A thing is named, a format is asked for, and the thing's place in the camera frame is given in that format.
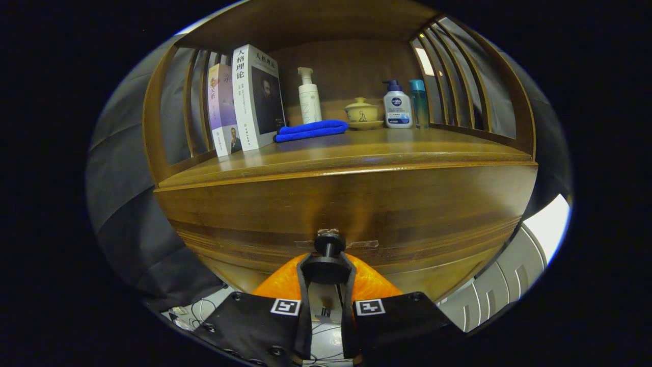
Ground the yellow lidded teacup with saucer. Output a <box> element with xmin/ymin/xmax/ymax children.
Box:
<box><xmin>344</xmin><ymin>97</ymin><xmax>384</xmax><ymax>131</ymax></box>

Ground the black drawer knob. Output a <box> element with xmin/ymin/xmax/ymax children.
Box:
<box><xmin>301</xmin><ymin>228</ymin><xmax>355</xmax><ymax>285</ymax></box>

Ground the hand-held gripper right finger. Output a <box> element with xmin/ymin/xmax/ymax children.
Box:
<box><xmin>340</xmin><ymin>252</ymin><xmax>464</xmax><ymax>366</ymax></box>

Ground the white box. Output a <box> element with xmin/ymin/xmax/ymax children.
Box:
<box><xmin>438</xmin><ymin>194</ymin><xmax>571</xmax><ymax>332</ymax></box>

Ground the brown wooden cabinet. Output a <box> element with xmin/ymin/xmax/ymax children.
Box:
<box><xmin>142</xmin><ymin>0</ymin><xmax>539</xmax><ymax>304</ymax></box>

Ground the brown wooden drawer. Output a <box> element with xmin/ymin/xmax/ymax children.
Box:
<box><xmin>155</xmin><ymin>168</ymin><xmax>538</xmax><ymax>301</ymax></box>

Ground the purple book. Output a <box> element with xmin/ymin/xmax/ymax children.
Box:
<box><xmin>207</xmin><ymin>64</ymin><xmax>244</xmax><ymax>158</ymax></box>

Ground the white pump bottle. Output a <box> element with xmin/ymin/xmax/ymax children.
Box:
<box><xmin>297</xmin><ymin>67</ymin><xmax>322</xmax><ymax>125</ymax></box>

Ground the teal bottle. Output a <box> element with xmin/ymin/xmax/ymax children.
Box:
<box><xmin>409</xmin><ymin>79</ymin><xmax>430</xmax><ymax>129</ymax></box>

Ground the white lotion bottle blue cap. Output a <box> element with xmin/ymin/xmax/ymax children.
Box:
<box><xmin>383</xmin><ymin>80</ymin><xmax>414</xmax><ymax>129</ymax></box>

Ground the blue folded cloth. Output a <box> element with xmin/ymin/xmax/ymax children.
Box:
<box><xmin>274</xmin><ymin>119</ymin><xmax>350</xmax><ymax>143</ymax></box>

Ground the thick white book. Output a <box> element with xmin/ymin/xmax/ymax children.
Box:
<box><xmin>232</xmin><ymin>44</ymin><xmax>287</xmax><ymax>152</ymax></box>

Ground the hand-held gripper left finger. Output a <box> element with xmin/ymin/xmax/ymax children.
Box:
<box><xmin>196</xmin><ymin>253</ymin><xmax>312</xmax><ymax>366</ymax></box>

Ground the brown wooden countertop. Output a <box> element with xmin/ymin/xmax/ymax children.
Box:
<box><xmin>153</xmin><ymin>125</ymin><xmax>535</xmax><ymax>192</ymax></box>

